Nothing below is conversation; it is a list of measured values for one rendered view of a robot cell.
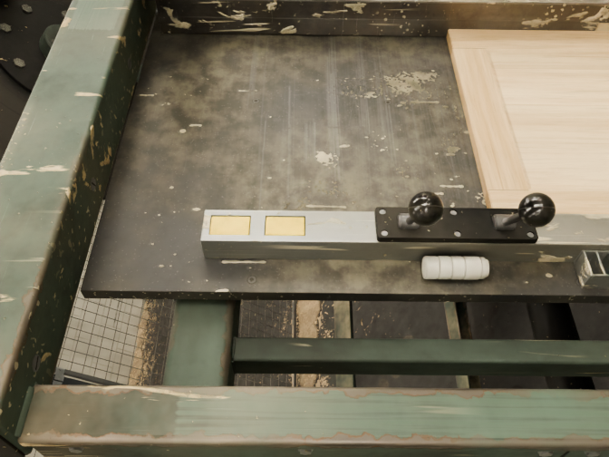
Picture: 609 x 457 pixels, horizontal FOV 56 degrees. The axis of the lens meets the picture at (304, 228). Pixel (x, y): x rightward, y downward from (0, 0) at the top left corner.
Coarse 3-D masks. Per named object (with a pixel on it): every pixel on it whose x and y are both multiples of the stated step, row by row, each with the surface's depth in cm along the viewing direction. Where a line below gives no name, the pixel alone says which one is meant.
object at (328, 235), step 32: (256, 224) 74; (320, 224) 74; (352, 224) 74; (576, 224) 74; (608, 224) 74; (224, 256) 75; (256, 256) 75; (288, 256) 75; (320, 256) 75; (352, 256) 74; (384, 256) 74; (416, 256) 74; (480, 256) 74; (512, 256) 74; (544, 256) 74; (576, 256) 74
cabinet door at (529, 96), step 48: (480, 48) 100; (528, 48) 100; (576, 48) 100; (480, 96) 92; (528, 96) 93; (576, 96) 93; (480, 144) 86; (528, 144) 86; (576, 144) 86; (528, 192) 80; (576, 192) 80
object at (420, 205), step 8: (424, 192) 62; (432, 192) 62; (416, 200) 61; (424, 200) 61; (432, 200) 61; (440, 200) 61; (408, 208) 63; (416, 208) 61; (424, 208) 61; (432, 208) 61; (440, 208) 61; (400, 216) 72; (408, 216) 72; (416, 216) 61; (424, 216) 61; (432, 216) 61; (440, 216) 62; (400, 224) 72; (408, 224) 72; (416, 224) 72; (424, 224) 62; (432, 224) 62
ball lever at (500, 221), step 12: (540, 192) 62; (528, 204) 61; (540, 204) 61; (552, 204) 61; (492, 216) 73; (504, 216) 72; (516, 216) 67; (528, 216) 61; (540, 216) 61; (552, 216) 61; (504, 228) 72
